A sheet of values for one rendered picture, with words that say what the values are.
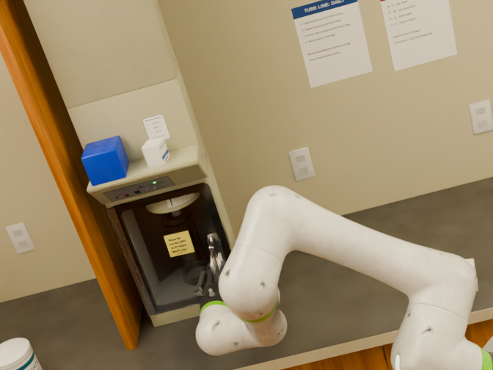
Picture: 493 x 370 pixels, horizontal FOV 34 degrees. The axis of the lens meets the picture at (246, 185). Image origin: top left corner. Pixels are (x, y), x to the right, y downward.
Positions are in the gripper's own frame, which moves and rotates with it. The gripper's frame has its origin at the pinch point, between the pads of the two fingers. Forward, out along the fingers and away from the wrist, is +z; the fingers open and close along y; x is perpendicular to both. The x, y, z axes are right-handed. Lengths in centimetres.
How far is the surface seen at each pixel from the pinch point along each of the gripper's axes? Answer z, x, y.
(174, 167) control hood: -5.8, -36.1, 1.3
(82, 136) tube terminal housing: 6, -47, 26
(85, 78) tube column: 6, -64, 19
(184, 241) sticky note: 4.4, -7.5, 7.9
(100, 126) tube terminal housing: 6, -49, 20
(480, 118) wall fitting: 48, -1, -94
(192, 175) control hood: -0.5, -30.2, -1.7
